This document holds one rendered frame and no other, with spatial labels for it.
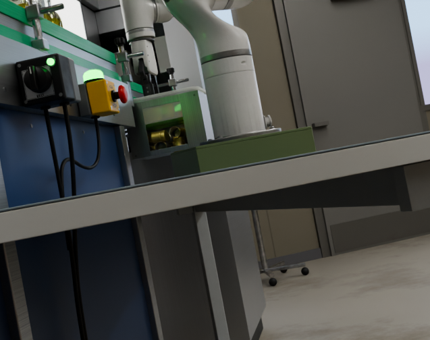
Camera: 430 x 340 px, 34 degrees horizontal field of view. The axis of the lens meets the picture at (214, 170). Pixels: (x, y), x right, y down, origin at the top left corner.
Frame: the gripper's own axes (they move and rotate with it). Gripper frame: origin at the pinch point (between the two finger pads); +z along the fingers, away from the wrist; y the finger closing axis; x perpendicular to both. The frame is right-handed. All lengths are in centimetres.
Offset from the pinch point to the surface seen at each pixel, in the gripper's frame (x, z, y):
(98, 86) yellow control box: 4, 5, 60
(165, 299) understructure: -28, 72, -70
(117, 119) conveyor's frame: -1.8, 9.5, 31.4
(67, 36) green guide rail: -3, -8, 53
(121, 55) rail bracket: -2.8, -9.7, 14.5
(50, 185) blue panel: -3, 24, 78
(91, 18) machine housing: -35, -43, -64
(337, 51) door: 62, -56, -375
